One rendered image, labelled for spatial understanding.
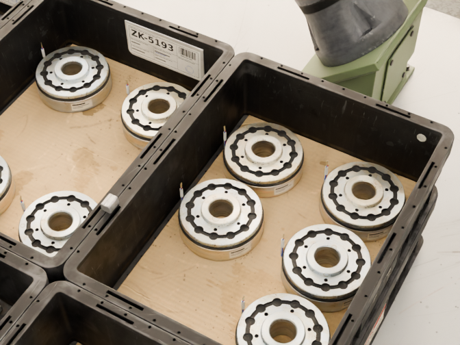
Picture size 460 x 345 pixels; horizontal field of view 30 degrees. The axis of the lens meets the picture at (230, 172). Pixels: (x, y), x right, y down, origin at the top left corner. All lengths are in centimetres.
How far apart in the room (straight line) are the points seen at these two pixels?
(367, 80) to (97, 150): 40
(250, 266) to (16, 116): 40
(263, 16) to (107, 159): 51
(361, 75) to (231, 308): 43
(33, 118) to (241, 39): 44
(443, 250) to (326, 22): 36
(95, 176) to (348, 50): 41
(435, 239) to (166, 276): 41
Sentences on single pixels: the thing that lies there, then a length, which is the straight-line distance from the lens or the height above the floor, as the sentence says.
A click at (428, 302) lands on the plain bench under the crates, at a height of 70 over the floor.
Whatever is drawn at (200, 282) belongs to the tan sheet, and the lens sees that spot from 102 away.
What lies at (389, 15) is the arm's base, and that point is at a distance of 128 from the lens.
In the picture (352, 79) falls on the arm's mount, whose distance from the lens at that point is 127.
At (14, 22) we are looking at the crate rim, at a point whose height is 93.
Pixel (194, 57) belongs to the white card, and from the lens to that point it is 117.
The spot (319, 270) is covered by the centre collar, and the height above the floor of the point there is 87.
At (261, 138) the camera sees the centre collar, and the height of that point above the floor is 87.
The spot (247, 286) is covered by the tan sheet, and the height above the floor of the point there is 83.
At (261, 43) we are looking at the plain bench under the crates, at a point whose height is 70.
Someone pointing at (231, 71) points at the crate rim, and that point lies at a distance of 110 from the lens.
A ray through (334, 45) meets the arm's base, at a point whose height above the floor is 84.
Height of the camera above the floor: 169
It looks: 50 degrees down
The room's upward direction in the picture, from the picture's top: 1 degrees counter-clockwise
